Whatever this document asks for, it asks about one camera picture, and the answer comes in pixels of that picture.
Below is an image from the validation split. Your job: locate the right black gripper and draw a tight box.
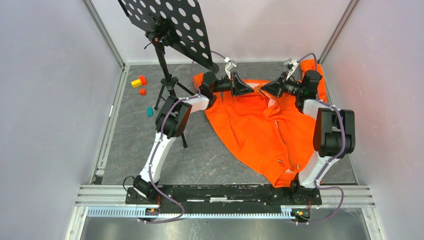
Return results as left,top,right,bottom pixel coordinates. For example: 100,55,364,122
261,71,304,99

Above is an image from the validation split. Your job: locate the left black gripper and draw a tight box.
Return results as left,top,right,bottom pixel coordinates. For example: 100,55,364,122
211,71,254,97

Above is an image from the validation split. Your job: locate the orange jacket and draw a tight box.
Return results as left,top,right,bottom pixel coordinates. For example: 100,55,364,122
205,79,316,188

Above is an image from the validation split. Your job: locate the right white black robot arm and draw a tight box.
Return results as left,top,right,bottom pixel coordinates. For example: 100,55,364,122
260,70,355,204

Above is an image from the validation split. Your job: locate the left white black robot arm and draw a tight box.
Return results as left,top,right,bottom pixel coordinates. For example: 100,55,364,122
133,71,254,204

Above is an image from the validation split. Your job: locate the black perforated music stand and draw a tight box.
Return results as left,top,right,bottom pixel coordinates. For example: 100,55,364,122
117,0,220,149

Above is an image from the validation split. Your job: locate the teal block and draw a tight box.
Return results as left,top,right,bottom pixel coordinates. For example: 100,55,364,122
146,106,154,117

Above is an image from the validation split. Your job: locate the small red block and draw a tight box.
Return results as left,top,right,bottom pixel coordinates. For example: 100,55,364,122
139,88,147,96

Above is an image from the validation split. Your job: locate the red block on yellow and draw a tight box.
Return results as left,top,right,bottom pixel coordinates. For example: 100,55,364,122
139,75,147,86

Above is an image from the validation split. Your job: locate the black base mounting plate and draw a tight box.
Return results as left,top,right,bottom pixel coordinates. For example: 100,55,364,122
125,184,322,214

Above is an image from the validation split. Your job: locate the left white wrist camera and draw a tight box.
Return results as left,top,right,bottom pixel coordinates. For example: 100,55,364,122
224,57,237,79

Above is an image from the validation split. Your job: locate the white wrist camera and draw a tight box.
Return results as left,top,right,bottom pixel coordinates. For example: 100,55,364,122
284,58,299,80
224,57,237,79

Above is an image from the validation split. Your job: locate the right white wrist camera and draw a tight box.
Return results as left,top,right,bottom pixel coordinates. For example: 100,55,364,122
284,58,299,80

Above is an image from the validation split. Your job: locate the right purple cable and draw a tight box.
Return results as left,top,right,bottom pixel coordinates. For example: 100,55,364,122
294,52,347,226

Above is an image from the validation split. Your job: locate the grey slotted cable duct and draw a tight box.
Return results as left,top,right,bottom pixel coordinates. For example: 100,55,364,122
87,206,295,220

